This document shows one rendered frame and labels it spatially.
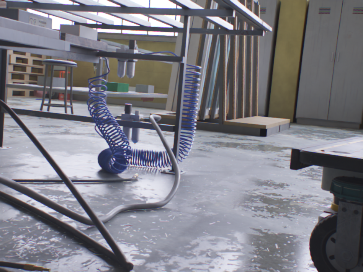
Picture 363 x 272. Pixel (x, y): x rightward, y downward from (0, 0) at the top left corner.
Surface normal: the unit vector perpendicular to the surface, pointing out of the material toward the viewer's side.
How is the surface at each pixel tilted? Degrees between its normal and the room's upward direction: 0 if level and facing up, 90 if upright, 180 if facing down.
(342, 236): 90
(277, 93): 90
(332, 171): 90
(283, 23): 90
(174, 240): 0
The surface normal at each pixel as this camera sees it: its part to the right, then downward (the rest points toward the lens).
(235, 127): -0.35, 0.05
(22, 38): 0.93, 0.11
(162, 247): 0.08, -0.99
